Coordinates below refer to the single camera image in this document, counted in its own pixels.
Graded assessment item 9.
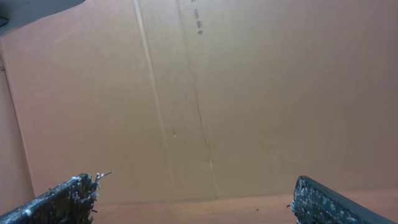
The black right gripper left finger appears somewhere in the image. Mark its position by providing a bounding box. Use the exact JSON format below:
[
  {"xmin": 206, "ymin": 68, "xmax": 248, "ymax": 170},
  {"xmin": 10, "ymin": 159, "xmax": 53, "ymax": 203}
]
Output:
[{"xmin": 1, "ymin": 174, "xmax": 106, "ymax": 224}]

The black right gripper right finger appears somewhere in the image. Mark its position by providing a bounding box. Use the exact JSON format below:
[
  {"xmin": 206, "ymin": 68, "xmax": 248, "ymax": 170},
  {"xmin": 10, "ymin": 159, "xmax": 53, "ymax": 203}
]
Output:
[{"xmin": 290, "ymin": 175, "xmax": 394, "ymax": 224}]

